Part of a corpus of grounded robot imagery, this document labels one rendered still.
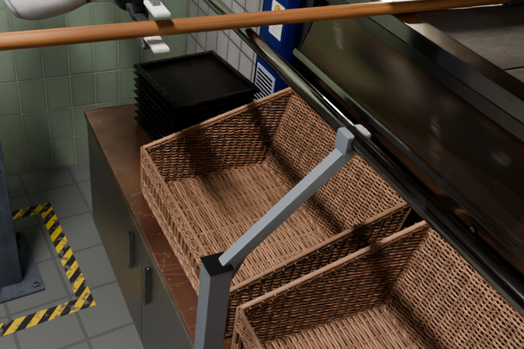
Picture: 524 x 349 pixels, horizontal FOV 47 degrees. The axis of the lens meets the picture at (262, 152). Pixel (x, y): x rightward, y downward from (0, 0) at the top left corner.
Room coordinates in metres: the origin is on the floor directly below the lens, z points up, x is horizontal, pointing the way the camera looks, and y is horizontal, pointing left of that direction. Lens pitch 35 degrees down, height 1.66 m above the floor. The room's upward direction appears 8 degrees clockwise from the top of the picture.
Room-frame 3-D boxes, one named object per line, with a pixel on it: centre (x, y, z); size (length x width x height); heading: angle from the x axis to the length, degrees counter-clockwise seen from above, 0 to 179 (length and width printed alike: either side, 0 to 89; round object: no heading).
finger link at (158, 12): (1.05, 0.23, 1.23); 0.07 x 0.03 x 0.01; 31
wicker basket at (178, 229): (1.19, -0.02, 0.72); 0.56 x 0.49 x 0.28; 32
